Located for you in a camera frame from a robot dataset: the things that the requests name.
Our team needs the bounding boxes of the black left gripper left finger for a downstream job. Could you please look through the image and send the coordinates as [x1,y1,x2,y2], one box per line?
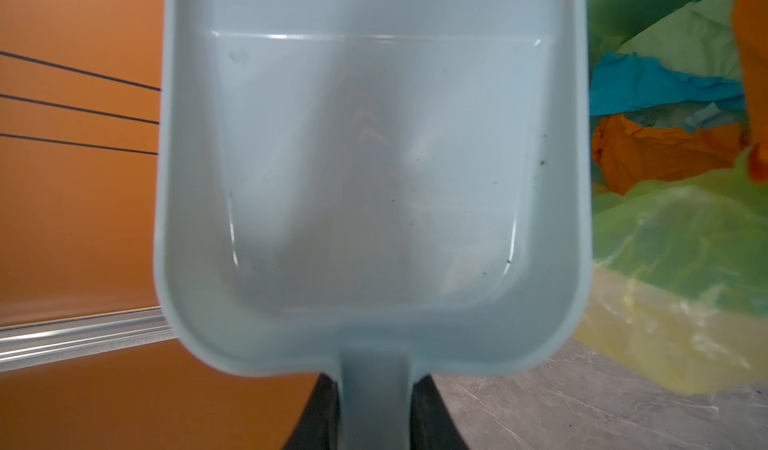
[283,374,340,450]

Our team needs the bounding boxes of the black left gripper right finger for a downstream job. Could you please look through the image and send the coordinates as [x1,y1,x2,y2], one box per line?
[410,375,469,450]

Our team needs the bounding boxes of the grey-green dustpan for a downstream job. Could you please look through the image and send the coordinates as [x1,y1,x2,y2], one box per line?
[153,0,592,449]

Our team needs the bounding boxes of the large orange paper scrap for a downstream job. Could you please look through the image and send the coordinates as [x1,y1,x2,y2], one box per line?
[591,114,750,195]

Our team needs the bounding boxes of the bright blue paper scrap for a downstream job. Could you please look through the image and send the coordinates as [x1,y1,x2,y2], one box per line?
[589,52,746,116]

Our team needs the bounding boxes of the pale blue paper scrap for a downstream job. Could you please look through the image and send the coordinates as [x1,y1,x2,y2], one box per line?
[625,102,748,133]

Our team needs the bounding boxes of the light green paper scrap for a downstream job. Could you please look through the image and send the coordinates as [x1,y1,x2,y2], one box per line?
[617,0,743,81]

